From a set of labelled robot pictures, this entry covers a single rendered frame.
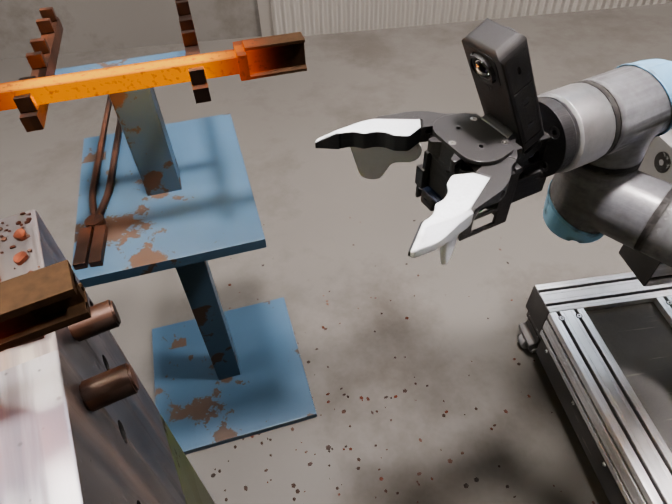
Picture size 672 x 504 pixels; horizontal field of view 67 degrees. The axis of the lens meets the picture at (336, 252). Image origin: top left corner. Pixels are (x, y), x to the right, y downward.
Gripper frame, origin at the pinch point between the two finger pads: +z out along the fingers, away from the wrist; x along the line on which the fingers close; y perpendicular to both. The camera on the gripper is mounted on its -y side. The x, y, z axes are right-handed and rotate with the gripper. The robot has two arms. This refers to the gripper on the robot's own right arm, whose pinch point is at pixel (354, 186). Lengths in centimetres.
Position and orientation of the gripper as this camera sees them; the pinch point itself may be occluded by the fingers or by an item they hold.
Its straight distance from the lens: 39.2
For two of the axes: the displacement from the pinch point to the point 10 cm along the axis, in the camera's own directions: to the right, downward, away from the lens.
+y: 0.3, 6.9, 7.3
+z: -8.9, 3.5, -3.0
